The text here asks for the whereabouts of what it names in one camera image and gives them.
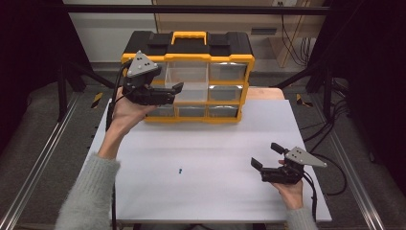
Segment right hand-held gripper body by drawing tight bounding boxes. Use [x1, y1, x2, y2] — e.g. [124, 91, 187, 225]
[260, 147, 328, 185]

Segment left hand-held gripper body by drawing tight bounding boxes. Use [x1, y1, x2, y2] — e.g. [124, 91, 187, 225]
[122, 50, 176, 106]

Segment clear plastic drawer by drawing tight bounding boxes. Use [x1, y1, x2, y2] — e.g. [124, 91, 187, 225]
[164, 60, 210, 104]

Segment yellow black organizer cabinet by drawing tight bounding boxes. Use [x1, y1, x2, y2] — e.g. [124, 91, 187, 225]
[120, 30, 256, 124]

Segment person's right hand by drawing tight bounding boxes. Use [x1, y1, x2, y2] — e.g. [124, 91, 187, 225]
[271, 159, 305, 211]

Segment person's left hand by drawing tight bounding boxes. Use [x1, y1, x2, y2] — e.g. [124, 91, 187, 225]
[106, 86, 159, 137]

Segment yellow black hazard tape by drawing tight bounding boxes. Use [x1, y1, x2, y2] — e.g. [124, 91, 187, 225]
[295, 93, 314, 108]
[90, 92, 104, 109]

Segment grid of clear drawers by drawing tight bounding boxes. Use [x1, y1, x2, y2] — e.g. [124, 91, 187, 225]
[145, 61, 248, 118]

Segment wooden table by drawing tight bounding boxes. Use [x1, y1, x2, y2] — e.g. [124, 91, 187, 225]
[113, 86, 285, 101]

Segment black metal stand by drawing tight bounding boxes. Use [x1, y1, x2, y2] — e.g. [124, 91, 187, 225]
[273, 60, 337, 120]
[56, 57, 120, 123]

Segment black curtain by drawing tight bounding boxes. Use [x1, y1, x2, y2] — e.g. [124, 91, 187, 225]
[307, 0, 406, 193]
[0, 0, 95, 154]

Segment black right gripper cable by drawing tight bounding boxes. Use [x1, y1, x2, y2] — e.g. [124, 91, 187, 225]
[301, 171, 319, 223]

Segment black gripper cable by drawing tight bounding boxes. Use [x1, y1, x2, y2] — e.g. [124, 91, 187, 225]
[301, 171, 319, 223]
[104, 60, 132, 230]

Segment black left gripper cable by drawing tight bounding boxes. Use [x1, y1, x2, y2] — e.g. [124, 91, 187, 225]
[104, 60, 132, 230]

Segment black floor cables bundle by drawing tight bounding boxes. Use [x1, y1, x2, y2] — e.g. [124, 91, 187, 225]
[301, 97, 350, 152]

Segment black floor cable loop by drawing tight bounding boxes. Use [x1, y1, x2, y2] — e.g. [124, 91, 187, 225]
[314, 152, 349, 196]

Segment aluminium floor rail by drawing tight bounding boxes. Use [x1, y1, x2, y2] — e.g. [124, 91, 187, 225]
[0, 92, 81, 230]
[310, 95, 388, 230]

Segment black metal frame bar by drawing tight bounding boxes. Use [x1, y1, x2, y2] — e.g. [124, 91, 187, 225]
[63, 3, 331, 15]

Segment hanging black cables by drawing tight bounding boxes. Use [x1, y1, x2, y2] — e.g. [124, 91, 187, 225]
[279, 2, 317, 68]

